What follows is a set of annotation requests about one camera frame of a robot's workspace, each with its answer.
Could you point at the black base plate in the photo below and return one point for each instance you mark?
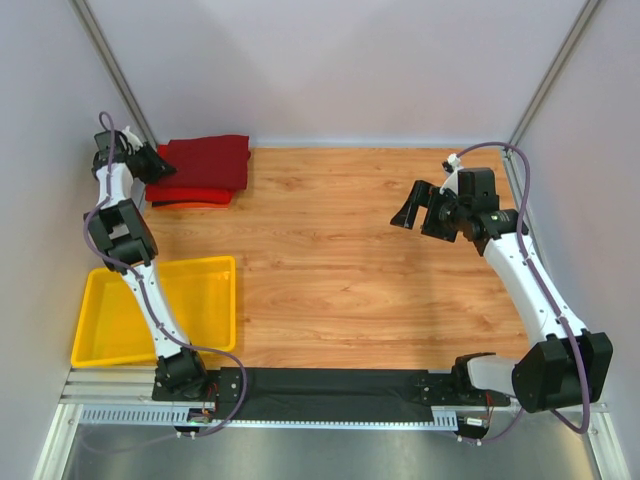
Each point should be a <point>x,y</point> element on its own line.
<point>449,389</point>
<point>223,384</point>

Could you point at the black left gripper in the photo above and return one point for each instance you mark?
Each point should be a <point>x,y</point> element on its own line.
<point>150,162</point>

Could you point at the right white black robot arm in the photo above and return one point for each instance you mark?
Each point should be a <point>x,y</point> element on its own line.
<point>566,364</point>

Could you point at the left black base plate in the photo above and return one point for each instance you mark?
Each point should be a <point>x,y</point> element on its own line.
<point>223,384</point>

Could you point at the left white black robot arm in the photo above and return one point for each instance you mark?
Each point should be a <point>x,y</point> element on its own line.
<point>117,233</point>

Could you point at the dark red t-shirt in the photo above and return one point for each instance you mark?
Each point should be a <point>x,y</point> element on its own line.
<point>216,162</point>

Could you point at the bright red folded t-shirt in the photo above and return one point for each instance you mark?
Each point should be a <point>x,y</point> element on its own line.
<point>156,193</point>

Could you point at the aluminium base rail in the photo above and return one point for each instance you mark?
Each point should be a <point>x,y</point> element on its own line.
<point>133,385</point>

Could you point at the aluminium frame post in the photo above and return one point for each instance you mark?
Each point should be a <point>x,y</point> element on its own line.
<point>586,15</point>
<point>100,43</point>

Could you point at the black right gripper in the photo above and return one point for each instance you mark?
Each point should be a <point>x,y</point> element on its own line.
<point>432,212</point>

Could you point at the yellow plastic bin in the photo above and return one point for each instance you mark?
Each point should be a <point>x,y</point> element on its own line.
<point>111,330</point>

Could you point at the left aluminium frame post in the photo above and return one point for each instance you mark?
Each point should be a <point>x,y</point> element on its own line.
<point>100,43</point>

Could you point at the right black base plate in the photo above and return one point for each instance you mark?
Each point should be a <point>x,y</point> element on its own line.
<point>449,389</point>

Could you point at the right aluminium frame post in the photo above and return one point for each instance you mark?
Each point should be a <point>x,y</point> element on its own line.
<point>586,15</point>

